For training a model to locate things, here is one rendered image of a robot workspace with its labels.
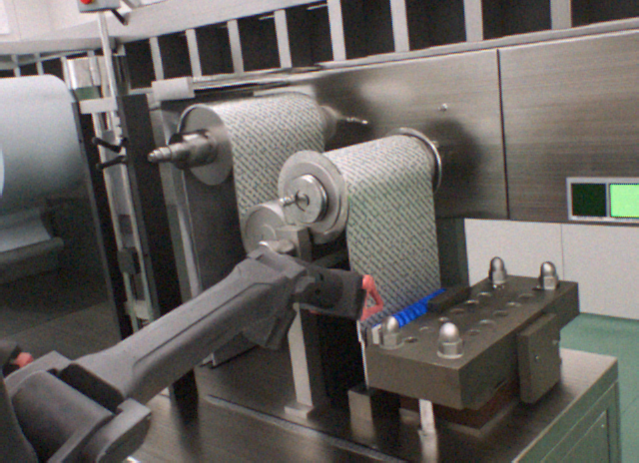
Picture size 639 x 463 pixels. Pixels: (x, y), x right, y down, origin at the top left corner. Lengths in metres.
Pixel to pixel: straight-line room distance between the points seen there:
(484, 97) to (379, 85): 0.22
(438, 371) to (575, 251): 2.92
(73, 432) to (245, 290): 0.29
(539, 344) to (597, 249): 2.71
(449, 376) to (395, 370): 0.09
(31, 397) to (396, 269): 0.71
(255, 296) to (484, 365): 0.38
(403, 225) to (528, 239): 2.81
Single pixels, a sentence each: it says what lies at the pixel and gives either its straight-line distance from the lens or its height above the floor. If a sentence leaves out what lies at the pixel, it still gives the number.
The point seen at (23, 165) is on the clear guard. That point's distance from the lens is 1.90.
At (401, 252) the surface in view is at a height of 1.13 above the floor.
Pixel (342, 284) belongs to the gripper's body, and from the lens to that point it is 1.03.
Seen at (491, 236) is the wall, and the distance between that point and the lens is 4.07.
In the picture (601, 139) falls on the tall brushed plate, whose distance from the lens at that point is 1.20.
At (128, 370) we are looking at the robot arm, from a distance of 0.65.
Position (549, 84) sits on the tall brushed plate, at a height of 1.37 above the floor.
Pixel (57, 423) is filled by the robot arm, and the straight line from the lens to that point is 0.60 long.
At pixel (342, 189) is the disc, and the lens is 1.05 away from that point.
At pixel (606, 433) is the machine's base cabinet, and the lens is 1.34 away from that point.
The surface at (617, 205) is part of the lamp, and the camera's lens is 1.21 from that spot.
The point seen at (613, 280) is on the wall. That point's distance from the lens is 3.86.
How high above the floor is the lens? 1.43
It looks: 12 degrees down
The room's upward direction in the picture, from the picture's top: 7 degrees counter-clockwise
